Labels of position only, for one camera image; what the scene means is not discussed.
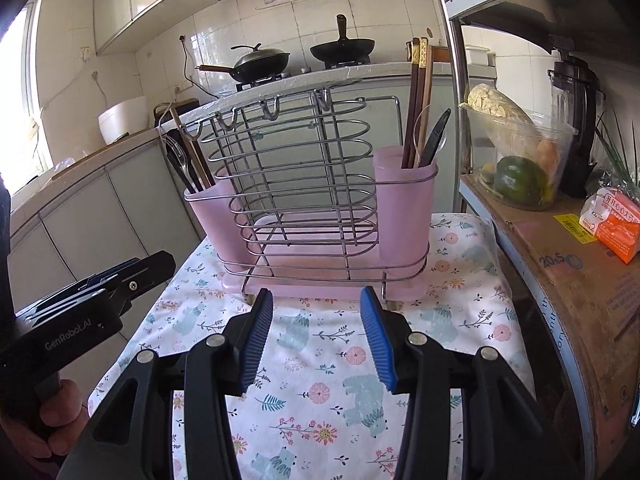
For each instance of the floral printed cloth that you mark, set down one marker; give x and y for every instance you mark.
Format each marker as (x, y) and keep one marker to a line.
(320, 410)

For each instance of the white pot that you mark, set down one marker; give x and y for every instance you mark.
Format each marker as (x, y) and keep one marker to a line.
(122, 122)

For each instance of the brown wooden board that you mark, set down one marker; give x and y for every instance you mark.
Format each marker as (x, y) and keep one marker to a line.
(442, 54)

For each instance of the light wooden chopstick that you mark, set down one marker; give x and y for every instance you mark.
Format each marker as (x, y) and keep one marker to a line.
(427, 95)
(187, 142)

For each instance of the wall outlet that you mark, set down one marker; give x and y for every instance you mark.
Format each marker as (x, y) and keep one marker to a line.
(181, 87)
(86, 53)

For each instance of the wall cabinet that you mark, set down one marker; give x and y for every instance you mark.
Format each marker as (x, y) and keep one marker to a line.
(135, 0)

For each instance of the green bell pepper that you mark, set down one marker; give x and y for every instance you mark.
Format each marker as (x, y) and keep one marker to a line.
(520, 180)

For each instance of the foil covered gas stove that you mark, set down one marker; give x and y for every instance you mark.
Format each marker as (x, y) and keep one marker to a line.
(300, 78)

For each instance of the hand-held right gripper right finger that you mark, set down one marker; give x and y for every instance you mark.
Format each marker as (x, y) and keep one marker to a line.
(378, 342)

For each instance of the person's left hand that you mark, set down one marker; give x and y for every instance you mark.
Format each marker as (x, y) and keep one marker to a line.
(70, 410)

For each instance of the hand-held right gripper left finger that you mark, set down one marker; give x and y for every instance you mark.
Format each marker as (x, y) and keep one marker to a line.
(257, 332)

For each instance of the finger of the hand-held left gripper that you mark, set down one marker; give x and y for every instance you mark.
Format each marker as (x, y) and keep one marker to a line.
(150, 272)
(85, 282)

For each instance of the orange fruit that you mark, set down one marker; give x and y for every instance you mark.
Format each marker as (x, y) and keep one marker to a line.
(547, 155)

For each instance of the black blender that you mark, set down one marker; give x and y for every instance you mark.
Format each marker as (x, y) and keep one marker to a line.
(580, 125)

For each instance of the green scallion bunch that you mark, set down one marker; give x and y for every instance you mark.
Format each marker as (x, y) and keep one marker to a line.
(632, 172)

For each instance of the metal shelving rack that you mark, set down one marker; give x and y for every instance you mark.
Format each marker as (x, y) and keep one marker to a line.
(452, 60)

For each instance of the black wok with lid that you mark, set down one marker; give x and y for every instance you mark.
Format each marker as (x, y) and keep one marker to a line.
(262, 62)

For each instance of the black plastic spoon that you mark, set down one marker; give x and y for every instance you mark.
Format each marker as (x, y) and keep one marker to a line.
(437, 132)

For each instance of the clear plastic utensil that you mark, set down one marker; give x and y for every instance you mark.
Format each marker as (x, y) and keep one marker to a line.
(170, 146)

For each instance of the orange and white packet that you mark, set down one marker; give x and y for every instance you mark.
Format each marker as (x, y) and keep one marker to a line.
(615, 230)

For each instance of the napa cabbage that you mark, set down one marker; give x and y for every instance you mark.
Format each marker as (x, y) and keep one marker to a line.
(495, 110)

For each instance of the clear plastic container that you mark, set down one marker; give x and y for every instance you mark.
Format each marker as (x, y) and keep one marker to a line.
(555, 145)

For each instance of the window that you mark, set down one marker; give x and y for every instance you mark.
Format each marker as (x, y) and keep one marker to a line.
(25, 100)

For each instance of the brown chopstick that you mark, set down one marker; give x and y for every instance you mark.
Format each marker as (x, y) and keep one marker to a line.
(202, 165)

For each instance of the white container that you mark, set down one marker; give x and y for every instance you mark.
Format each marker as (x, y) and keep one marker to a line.
(477, 55)

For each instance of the black plastic utensil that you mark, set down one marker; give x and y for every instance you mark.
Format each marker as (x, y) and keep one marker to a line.
(179, 167)

